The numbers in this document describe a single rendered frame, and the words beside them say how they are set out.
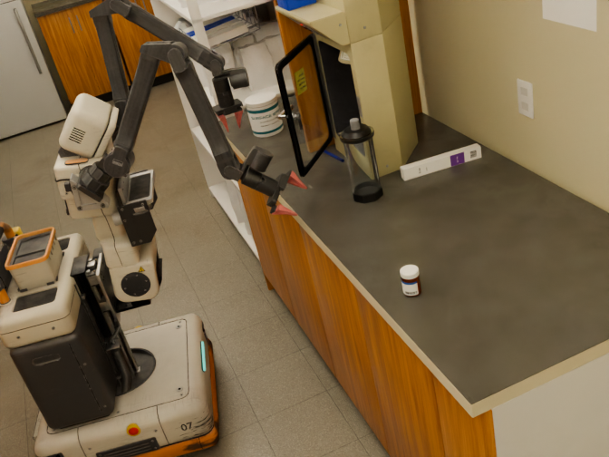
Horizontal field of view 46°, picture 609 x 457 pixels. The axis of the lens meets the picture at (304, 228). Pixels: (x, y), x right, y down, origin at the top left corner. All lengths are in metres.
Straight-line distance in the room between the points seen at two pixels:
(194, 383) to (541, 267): 1.46
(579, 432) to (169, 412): 1.51
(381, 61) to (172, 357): 1.45
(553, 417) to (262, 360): 1.77
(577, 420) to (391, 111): 1.13
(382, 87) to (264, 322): 1.53
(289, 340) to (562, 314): 1.78
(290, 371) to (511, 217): 1.40
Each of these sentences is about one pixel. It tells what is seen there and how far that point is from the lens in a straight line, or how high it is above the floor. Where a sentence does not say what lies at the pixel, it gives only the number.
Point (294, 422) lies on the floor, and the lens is 2.94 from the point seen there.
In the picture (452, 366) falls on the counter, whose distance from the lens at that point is 1.64.
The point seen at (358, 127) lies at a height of 1.19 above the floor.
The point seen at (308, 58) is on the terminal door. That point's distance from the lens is 2.49.
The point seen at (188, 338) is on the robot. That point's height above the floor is 0.28.
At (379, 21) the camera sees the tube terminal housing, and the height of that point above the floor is 1.45.
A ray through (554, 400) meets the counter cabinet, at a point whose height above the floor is 0.84.
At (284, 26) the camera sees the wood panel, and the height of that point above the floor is 1.42.
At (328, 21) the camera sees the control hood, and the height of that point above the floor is 1.50.
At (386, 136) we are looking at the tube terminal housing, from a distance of 2.39.
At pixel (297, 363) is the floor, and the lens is 3.18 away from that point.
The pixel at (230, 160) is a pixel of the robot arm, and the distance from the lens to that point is 2.22.
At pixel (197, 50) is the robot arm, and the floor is 1.41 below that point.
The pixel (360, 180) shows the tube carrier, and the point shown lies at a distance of 2.26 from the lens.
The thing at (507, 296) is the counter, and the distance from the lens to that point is 1.82.
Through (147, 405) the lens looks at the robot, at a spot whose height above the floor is 0.28.
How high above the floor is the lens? 2.05
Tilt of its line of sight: 30 degrees down
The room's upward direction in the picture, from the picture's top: 14 degrees counter-clockwise
